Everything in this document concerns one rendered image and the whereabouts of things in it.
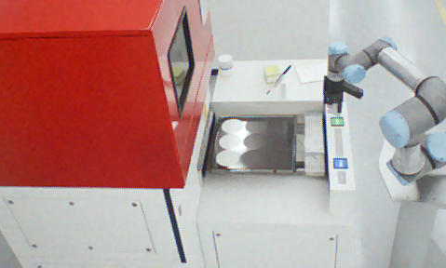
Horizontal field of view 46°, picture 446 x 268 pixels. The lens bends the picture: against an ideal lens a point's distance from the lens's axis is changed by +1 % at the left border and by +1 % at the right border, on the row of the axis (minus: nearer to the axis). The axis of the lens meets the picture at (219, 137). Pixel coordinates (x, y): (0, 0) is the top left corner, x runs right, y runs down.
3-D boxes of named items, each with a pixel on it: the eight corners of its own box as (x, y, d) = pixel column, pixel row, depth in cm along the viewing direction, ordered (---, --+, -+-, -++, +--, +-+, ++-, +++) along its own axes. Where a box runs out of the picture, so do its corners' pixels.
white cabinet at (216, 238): (217, 326, 265) (195, 222, 211) (235, 186, 336) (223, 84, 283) (346, 334, 255) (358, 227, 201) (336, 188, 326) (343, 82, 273)
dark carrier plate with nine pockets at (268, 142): (211, 168, 222) (210, 167, 222) (221, 118, 248) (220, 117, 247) (292, 169, 217) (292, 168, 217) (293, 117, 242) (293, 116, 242)
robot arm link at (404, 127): (436, 172, 204) (439, 115, 157) (402, 193, 206) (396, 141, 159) (416, 149, 210) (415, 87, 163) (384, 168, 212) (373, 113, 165)
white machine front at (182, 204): (181, 262, 197) (163, 191, 170) (209, 124, 257) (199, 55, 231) (189, 262, 196) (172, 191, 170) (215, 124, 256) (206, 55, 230)
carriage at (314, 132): (304, 176, 219) (304, 171, 218) (304, 121, 246) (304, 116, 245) (324, 176, 218) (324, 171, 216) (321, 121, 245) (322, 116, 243)
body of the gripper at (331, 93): (322, 95, 223) (323, 72, 215) (343, 95, 222) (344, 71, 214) (323, 106, 217) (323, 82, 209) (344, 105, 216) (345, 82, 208)
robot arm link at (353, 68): (371, 59, 190) (357, 45, 198) (345, 75, 191) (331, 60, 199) (377, 73, 195) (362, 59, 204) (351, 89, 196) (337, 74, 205)
